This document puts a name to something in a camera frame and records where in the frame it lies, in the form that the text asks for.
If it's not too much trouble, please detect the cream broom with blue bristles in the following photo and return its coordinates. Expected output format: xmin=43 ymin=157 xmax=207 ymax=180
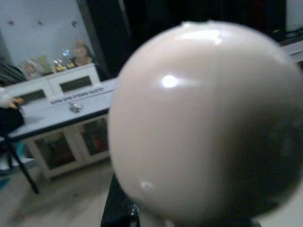
xmin=107 ymin=20 xmax=303 ymax=227

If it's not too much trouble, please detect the small pale figurine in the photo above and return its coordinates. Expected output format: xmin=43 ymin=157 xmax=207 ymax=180
xmin=23 ymin=59 xmax=39 ymax=79

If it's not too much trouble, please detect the black white plush toy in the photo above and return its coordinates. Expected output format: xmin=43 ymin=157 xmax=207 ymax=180
xmin=0 ymin=86 xmax=26 ymax=137

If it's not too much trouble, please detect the doll with light hair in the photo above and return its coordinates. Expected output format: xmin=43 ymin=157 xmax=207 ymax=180
xmin=71 ymin=39 xmax=93 ymax=67

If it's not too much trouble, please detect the white table with black legs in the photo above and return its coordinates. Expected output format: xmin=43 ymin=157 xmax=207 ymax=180
xmin=0 ymin=78 xmax=119 ymax=195

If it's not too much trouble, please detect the white cabinet with glass doors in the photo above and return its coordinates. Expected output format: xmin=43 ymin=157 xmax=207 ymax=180
xmin=4 ymin=63 xmax=112 ymax=181

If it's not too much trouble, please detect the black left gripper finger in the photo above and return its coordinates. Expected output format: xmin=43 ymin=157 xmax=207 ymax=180
xmin=100 ymin=174 xmax=143 ymax=227

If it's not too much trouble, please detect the metal key bunch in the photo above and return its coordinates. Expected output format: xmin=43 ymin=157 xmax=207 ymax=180
xmin=68 ymin=103 xmax=84 ymax=117

